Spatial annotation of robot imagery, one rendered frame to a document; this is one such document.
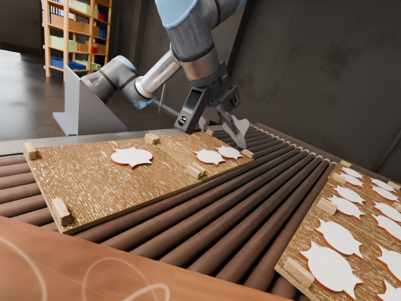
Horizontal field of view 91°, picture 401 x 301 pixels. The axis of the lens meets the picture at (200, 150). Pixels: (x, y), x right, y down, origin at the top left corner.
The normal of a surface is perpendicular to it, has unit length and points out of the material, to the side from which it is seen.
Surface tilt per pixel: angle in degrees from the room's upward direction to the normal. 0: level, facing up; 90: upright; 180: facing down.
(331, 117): 90
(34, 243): 0
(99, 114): 90
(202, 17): 82
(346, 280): 0
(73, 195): 0
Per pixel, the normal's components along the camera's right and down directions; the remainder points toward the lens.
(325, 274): 0.27, -0.88
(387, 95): -0.69, 0.11
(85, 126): 0.62, 0.47
